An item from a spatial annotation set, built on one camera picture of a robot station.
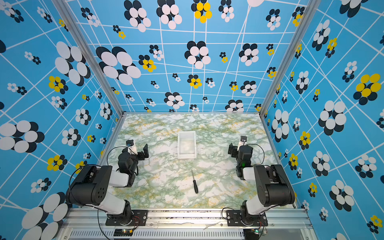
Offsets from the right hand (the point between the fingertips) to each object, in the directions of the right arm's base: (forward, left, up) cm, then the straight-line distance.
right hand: (241, 144), depth 94 cm
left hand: (-2, +63, +4) cm, 64 cm away
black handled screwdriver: (-22, +29, -6) cm, 37 cm away
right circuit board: (-46, +2, -8) cm, 46 cm away
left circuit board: (-46, +64, -8) cm, 79 cm away
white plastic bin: (+2, +35, -4) cm, 36 cm away
